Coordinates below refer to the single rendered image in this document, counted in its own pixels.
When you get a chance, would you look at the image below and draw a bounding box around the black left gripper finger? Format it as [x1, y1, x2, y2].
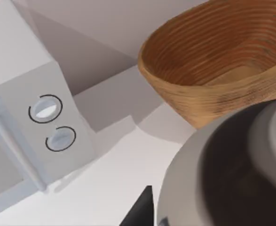
[118, 185, 155, 226]

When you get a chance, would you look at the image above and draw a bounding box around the grey cup with dark inside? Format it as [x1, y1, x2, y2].
[156, 97, 276, 226]

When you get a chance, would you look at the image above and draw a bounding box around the small microwave knob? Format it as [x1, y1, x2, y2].
[50, 129, 72, 148]

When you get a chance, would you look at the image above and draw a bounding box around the large microwave knob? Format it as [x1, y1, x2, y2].
[34, 97, 58, 119]

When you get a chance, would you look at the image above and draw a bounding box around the pale microwave oven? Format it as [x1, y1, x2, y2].
[0, 61, 96, 218]

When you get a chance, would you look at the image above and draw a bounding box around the woven wooden basket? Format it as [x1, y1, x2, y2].
[137, 0, 276, 129]

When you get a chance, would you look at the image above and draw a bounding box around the pale microwave door handle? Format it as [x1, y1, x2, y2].
[0, 112, 48, 192]

